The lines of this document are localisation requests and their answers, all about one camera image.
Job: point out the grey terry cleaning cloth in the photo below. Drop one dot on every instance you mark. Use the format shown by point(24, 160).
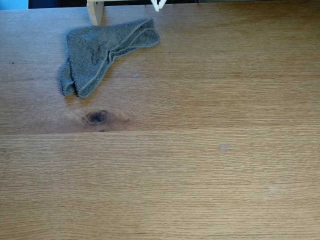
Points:
point(95, 50)

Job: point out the dark background object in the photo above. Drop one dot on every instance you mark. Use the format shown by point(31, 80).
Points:
point(55, 3)

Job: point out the light blue background object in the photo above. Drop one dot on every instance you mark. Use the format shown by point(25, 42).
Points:
point(12, 3)

